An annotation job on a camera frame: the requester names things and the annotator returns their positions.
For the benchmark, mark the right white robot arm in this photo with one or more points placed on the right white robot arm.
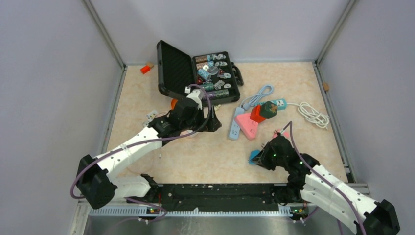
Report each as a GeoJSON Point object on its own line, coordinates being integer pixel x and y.
{"type": "Point", "coordinates": [310, 181]}

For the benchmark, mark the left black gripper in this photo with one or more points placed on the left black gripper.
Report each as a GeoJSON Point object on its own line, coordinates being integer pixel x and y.
{"type": "Point", "coordinates": [213, 124]}

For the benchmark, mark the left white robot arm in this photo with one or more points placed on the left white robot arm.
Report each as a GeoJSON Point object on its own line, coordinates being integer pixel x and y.
{"type": "Point", "coordinates": [97, 177]}

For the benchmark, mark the light blue power strip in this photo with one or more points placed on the light blue power strip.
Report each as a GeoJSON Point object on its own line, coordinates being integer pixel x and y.
{"type": "Point", "coordinates": [234, 130]}

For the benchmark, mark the pink triangular power socket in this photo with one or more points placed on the pink triangular power socket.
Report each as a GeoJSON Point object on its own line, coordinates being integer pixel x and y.
{"type": "Point", "coordinates": [247, 126]}

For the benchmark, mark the blue charger plug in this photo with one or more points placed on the blue charger plug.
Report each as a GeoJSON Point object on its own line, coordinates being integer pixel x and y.
{"type": "Point", "coordinates": [252, 155]}

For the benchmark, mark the red cube plug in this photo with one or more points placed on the red cube plug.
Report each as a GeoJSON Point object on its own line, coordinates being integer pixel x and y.
{"type": "Point", "coordinates": [255, 114]}

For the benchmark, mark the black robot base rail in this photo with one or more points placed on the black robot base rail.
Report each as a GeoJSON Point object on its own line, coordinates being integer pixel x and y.
{"type": "Point", "coordinates": [226, 198]}

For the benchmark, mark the red small block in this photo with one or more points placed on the red small block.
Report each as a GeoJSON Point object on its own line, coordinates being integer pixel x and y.
{"type": "Point", "coordinates": [145, 69]}

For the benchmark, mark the orange tape dispenser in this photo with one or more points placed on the orange tape dispenser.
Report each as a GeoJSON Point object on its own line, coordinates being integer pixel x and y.
{"type": "Point", "coordinates": [173, 103]}

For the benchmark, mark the white multi-hole adapter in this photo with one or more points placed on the white multi-hole adapter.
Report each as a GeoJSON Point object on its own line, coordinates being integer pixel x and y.
{"type": "Point", "coordinates": [150, 117]}

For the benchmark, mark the dark green cube plug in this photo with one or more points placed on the dark green cube plug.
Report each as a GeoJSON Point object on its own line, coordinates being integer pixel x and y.
{"type": "Point", "coordinates": [268, 110]}

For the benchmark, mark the pink charger plug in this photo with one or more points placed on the pink charger plug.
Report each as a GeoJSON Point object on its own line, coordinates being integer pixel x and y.
{"type": "Point", "coordinates": [281, 132]}

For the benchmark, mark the teal small socket adapter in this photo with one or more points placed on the teal small socket adapter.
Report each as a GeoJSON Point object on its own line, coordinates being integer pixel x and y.
{"type": "Point", "coordinates": [280, 103]}

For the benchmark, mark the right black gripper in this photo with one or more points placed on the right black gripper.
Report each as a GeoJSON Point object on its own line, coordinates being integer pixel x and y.
{"type": "Point", "coordinates": [261, 158]}

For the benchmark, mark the small white plastic connector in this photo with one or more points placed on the small white plastic connector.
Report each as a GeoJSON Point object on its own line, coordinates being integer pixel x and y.
{"type": "Point", "coordinates": [216, 107]}

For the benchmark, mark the round pink power socket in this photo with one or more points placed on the round pink power socket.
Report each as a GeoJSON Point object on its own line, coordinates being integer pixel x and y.
{"type": "Point", "coordinates": [190, 133]}

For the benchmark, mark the open black carrying case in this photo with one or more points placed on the open black carrying case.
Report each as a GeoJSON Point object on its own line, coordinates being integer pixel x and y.
{"type": "Point", "coordinates": [215, 72]}

